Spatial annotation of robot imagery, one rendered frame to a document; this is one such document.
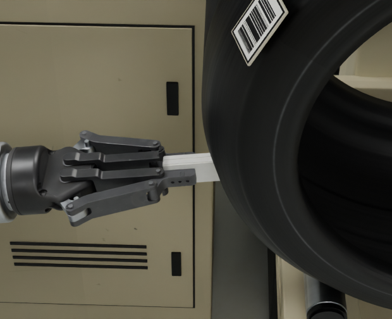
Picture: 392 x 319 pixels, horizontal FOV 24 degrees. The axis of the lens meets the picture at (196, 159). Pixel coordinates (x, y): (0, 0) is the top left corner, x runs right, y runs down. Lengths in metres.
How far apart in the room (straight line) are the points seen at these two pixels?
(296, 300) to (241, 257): 1.18
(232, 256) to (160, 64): 0.81
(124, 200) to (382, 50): 0.44
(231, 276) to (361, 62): 1.07
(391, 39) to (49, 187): 0.50
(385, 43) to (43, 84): 0.65
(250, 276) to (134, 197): 1.28
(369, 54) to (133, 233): 0.79
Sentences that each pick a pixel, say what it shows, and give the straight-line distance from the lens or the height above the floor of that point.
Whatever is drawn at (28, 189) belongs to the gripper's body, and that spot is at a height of 1.03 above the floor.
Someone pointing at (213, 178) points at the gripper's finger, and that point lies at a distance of 0.99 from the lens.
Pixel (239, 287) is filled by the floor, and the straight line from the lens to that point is 2.20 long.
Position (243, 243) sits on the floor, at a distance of 2.29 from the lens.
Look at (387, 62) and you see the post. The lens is 1.25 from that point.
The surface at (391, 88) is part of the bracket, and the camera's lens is 1.25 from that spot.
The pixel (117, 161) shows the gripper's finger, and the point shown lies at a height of 1.03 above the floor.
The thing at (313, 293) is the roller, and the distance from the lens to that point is 1.03.
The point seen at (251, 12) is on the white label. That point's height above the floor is 1.29.
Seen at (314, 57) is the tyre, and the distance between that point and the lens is 0.75.
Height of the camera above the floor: 1.72
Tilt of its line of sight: 44 degrees down
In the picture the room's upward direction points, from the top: straight up
